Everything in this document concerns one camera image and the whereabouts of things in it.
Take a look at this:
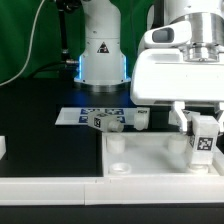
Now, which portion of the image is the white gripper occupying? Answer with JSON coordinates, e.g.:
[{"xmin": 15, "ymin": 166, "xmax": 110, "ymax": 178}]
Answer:
[{"xmin": 130, "ymin": 21, "xmax": 224, "ymax": 135}]

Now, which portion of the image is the white square tabletop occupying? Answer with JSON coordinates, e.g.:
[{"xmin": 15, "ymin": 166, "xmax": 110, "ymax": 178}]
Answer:
[{"xmin": 102, "ymin": 132, "xmax": 224, "ymax": 177}]

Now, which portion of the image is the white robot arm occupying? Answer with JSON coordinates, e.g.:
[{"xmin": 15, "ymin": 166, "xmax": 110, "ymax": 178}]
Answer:
[{"xmin": 76, "ymin": 0, "xmax": 224, "ymax": 133}]

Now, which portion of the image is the white left fence block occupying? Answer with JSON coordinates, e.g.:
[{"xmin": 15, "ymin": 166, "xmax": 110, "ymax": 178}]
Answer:
[{"xmin": 0, "ymin": 136, "xmax": 6, "ymax": 160}]

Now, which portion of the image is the white front fence rail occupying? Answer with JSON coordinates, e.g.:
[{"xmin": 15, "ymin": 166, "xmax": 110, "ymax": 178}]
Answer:
[{"xmin": 0, "ymin": 176, "xmax": 224, "ymax": 206}]

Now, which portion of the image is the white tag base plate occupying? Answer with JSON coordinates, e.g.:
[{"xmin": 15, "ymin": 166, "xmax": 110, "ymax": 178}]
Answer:
[{"xmin": 55, "ymin": 107, "xmax": 136, "ymax": 125}]

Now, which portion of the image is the black cable with connector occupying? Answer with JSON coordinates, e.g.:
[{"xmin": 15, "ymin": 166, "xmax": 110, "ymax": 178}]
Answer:
[{"xmin": 26, "ymin": 0, "xmax": 81, "ymax": 79}]

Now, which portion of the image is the grey cable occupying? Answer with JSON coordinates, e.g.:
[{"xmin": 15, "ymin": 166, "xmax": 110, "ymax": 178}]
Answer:
[{"xmin": 0, "ymin": 0, "xmax": 47, "ymax": 86}]

